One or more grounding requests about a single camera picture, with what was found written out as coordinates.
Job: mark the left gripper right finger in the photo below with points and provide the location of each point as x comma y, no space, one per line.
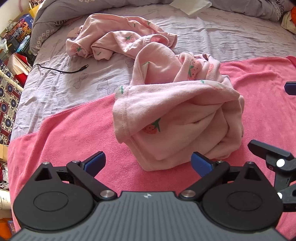
211,173

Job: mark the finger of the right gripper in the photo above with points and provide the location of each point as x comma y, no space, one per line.
282,163
290,87

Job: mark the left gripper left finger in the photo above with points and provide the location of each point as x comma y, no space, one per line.
83,174

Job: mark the pink strawberry shirt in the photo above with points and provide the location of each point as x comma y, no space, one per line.
176,105

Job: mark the pink towel blanket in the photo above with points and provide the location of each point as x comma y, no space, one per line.
77,133

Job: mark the patterned fabric storage box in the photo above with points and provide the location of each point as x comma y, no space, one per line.
10,97

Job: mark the white folded paper tissue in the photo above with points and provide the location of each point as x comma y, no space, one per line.
191,7

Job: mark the pink strawberry pants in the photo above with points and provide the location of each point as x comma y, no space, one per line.
101,35

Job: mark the colourful printed box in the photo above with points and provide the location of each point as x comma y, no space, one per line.
21,29

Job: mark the grey floral duvet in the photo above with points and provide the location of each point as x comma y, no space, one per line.
52,15

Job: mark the yellow paper bag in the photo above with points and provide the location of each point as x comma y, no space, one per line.
33,7

